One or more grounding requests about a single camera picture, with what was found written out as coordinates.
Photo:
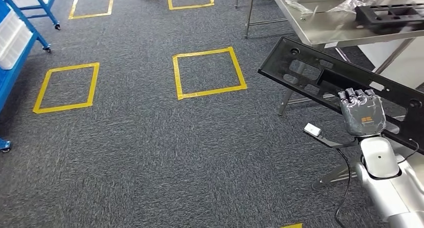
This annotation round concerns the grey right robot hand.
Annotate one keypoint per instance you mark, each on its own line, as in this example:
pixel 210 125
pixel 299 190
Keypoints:
pixel 362 115

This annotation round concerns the black plastic bracket part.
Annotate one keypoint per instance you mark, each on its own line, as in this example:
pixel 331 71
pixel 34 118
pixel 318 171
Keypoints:
pixel 381 21
pixel 281 59

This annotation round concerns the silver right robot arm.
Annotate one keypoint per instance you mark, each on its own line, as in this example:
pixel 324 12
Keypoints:
pixel 381 160

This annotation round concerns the steel workbench with parts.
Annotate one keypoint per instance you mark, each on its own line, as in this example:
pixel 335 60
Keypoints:
pixel 331 31

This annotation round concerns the blue metal shelf rack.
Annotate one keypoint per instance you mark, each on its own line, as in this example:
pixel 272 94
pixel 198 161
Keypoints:
pixel 8 82
pixel 45 8

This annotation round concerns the white cabinet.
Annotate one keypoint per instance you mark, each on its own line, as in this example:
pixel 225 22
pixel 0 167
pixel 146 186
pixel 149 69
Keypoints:
pixel 407 64

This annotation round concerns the clear plastic wrap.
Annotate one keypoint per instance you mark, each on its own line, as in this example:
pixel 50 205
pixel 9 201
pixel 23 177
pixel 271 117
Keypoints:
pixel 351 3

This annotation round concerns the white plastic bin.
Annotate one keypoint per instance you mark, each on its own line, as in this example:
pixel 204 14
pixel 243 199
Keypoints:
pixel 13 37

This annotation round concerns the pale wrist camera on bracket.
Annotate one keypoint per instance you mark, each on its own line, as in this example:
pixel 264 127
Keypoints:
pixel 312 129

